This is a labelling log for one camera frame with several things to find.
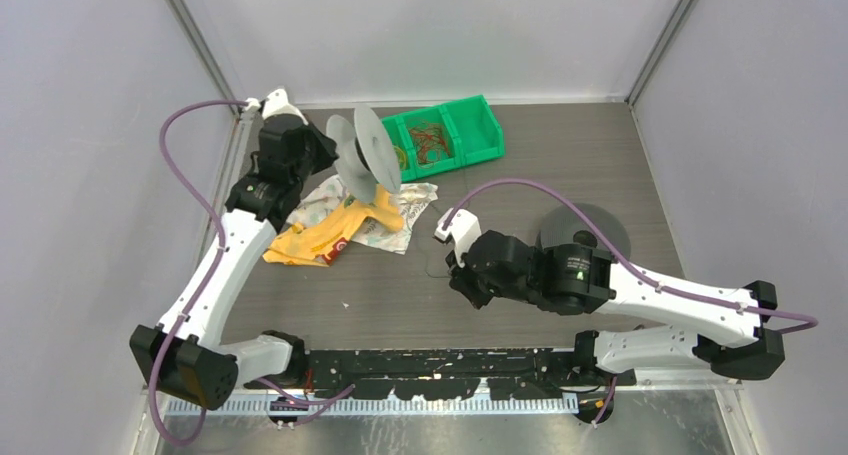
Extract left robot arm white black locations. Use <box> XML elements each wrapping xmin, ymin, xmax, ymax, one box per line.
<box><xmin>129</xmin><ymin>114</ymin><xmax>336</xmax><ymax>410</ymax></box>

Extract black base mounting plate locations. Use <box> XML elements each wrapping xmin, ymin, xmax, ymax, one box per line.
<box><xmin>265</xmin><ymin>348</ymin><xmax>613</xmax><ymax>401</ymax></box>

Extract red wire bundle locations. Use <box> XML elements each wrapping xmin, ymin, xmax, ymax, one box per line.
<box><xmin>406</xmin><ymin>123</ymin><xmax>454</xmax><ymax>168</ymax></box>

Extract dark grey cable spool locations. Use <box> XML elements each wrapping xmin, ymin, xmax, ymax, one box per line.
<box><xmin>535</xmin><ymin>202</ymin><xmax>632</xmax><ymax>261</ymax></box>

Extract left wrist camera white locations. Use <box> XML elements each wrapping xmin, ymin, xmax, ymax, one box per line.
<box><xmin>242</xmin><ymin>87</ymin><xmax>310</xmax><ymax>125</ymax></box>

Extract green three-compartment bin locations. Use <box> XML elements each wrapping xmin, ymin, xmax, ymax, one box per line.
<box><xmin>381</xmin><ymin>95</ymin><xmax>505</xmax><ymax>183</ymax></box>

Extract white plastic cable spool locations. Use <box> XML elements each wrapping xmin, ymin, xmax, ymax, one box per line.
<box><xmin>325</xmin><ymin>105</ymin><xmax>402</xmax><ymax>203</ymax></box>

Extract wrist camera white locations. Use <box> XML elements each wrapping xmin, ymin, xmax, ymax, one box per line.
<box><xmin>242</xmin><ymin>87</ymin><xmax>310</xmax><ymax>125</ymax></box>
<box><xmin>434</xmin><ymin>209</ymin><xmax>481</xmax><ymax>267</ymax></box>

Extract white slotted cable duct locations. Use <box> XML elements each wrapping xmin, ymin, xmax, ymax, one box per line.
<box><xmin>207</xmin><ymin>393</ymin><xmax>579</xmax><ymax>416</ymax></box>

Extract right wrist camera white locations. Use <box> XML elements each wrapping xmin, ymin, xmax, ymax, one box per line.
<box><xmin>434</xmin><ymin>209</ymin><xmax>481</xmax><ymax>267</ymax></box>

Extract yellow snack bag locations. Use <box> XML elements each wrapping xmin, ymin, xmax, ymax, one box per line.
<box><xmin>262</xmin><ymin>188</ymin><xmax>405</xmax><ymax>267</ymax></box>

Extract dark green wire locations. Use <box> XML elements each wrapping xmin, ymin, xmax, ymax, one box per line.
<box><xmin>421</xmin><ymin>197</ymin><xmax>458</xmax><ymax>282</ymax></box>

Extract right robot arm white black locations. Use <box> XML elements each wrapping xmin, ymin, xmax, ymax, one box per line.
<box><xmin>445</xmin><ymin>230</ymin><xmax>786</xmax><ymax>386</ymax></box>

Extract floral patterned cloth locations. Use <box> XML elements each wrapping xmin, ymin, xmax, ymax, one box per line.
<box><xmin>287</xmin><ymin>175</ymin><xmax>438</xmax><ymax>255</ymax></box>

